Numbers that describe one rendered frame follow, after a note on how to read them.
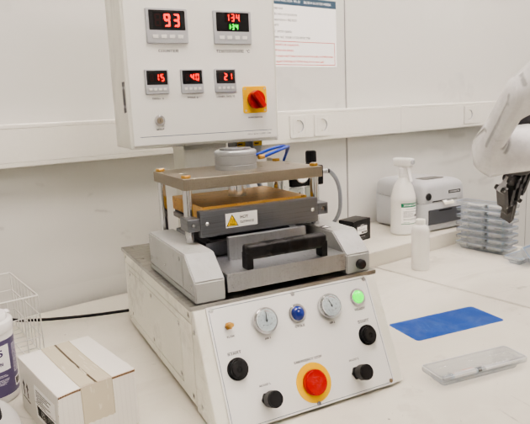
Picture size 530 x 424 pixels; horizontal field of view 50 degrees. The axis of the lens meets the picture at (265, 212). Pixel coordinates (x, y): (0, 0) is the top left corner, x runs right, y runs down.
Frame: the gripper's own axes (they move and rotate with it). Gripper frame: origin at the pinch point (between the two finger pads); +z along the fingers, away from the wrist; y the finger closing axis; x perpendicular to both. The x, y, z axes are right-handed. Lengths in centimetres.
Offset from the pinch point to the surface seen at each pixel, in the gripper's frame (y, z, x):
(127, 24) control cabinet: -59, -66, 49
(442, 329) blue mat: -39.9, -7.3, -13.7
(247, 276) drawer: -71, -46, 0
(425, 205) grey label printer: 4.3, 27.2, 30.6
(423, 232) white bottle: -13.2, 11.4, 15.6
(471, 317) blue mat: -31.2, -2.4, -14.4
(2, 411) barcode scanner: -110, -49, 4
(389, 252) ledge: -19.3, 22.4, 23.0
